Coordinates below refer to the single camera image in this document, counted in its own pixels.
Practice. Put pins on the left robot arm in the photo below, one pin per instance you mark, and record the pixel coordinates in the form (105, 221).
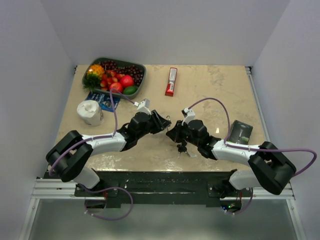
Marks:
(69, 156)

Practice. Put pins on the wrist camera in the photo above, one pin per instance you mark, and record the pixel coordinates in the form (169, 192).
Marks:
(188, 114)
(143, 106)

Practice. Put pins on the red apple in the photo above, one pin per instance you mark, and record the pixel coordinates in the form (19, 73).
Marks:
(116, 86)
(126, 81)

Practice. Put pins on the small brass padlock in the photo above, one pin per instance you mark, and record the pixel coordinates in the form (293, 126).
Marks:
(168, 118)

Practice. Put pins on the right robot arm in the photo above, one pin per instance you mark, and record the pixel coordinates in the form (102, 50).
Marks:
(269, 170)

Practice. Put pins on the blue card package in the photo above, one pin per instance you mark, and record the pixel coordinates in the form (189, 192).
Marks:
(106, 100)

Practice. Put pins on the green black box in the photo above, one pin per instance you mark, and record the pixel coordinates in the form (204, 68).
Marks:
(240, 133)

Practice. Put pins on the black key bunch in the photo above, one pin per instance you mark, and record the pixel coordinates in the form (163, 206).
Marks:
(182, 148)

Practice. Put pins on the white tissue roll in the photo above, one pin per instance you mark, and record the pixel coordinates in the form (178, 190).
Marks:
(90, 112)

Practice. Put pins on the orange pineapple toy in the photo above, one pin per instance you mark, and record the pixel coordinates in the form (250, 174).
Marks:
(93, 77)

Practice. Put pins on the green avocado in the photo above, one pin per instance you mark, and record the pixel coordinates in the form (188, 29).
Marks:
(130, 90)

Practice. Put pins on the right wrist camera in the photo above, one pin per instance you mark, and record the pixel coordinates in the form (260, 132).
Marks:
(188, 114)

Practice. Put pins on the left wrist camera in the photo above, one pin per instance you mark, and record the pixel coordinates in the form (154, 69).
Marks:
(143, 106)

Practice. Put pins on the red toothpaste box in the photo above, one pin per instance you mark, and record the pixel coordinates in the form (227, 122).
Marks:
(171, 82)

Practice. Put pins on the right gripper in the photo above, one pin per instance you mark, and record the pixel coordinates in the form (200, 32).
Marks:
(175, 133)

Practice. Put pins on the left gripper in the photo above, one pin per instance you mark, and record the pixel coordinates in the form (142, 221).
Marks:
(160, 123)

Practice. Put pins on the dark grape bunch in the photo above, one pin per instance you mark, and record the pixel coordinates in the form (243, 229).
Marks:
(115, 70)

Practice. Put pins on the black base frame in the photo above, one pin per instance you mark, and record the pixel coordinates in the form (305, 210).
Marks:
(211, 189)

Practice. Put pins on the green fruit tray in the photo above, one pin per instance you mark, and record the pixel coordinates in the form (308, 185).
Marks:
(104, 87)

